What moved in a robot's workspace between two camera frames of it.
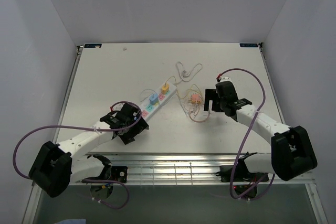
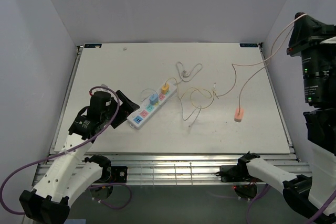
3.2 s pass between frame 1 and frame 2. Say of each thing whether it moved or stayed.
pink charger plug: moved
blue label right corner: stayed
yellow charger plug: stayed
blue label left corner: stayed
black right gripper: moved
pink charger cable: moved
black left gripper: moved
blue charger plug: stayed
